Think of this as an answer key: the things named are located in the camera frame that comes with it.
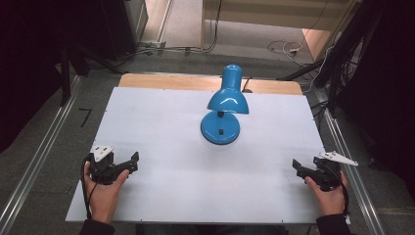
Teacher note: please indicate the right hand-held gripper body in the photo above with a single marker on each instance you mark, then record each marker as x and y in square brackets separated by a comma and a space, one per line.
[326, 171]

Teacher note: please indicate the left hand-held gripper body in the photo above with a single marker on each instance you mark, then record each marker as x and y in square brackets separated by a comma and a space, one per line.
[103, 166]

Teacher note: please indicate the blue desk lamp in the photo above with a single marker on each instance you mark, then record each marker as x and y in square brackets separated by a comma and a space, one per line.
[228, 101]

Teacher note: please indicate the person's right hand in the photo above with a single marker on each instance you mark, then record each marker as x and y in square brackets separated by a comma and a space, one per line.
[328, 199]

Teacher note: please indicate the person's left hand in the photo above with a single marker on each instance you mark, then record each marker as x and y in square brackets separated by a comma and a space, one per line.
[104, 199]

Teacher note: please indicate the grey power strip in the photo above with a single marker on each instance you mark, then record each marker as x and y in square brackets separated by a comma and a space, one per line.
[152, 45]

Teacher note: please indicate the dark cabinet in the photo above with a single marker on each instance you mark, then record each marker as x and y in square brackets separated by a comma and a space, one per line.
[120, 26]

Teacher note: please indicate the light wooden furniture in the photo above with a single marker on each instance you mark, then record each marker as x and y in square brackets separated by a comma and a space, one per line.
[277, 13]

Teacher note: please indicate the aluminium floor rail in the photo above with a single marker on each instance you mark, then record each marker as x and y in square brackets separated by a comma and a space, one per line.
[352, 176]
[36, 156]

